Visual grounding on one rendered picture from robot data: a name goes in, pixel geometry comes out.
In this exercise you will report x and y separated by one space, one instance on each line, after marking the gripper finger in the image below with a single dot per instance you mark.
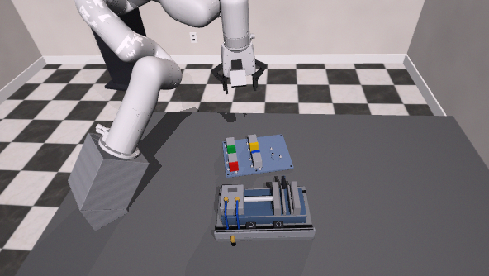
258 73
222 78

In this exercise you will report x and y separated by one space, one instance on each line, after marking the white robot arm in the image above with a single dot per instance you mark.
153 67

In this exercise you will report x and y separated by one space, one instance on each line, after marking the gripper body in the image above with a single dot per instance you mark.
246 54

